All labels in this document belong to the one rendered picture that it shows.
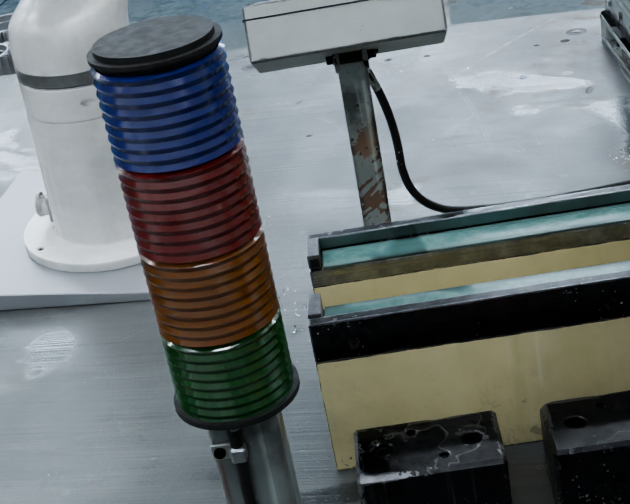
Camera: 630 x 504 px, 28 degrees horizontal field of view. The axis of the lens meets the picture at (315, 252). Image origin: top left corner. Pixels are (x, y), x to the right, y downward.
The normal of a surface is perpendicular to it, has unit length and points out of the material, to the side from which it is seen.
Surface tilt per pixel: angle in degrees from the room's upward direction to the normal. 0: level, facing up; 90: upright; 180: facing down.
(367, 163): 90
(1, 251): 3
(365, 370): 90
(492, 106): 0
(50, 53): 88
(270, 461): 90
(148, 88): 66
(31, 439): 0
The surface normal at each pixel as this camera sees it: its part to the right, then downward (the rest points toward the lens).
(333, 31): -0.07, 0.03
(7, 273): -0.12, -0.86
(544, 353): 0.01, 0.46
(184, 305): -0.35, 0.07
